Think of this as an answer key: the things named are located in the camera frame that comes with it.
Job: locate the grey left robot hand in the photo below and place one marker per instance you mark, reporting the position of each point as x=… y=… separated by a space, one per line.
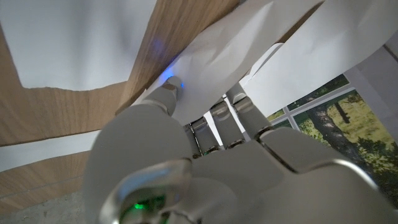
x=248 y=180

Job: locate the long white receipt paper strip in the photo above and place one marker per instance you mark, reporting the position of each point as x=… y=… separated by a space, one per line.
x=233 y=46

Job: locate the printed window forest backdrop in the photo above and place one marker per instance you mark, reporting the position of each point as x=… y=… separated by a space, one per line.
x=342 y=118

